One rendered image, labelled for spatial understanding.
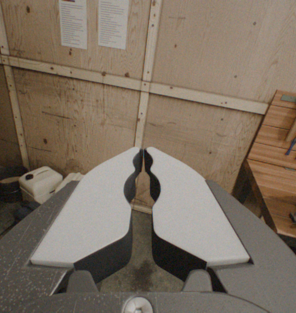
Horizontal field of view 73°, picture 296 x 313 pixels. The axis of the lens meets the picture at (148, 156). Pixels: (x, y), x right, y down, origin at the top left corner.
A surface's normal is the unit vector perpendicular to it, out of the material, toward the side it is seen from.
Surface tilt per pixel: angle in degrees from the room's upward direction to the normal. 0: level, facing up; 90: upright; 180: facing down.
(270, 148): 90
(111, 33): 90
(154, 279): 0
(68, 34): 90
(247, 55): 90
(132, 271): 0
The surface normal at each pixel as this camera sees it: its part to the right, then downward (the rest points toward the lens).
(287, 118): -0.24, 0.44
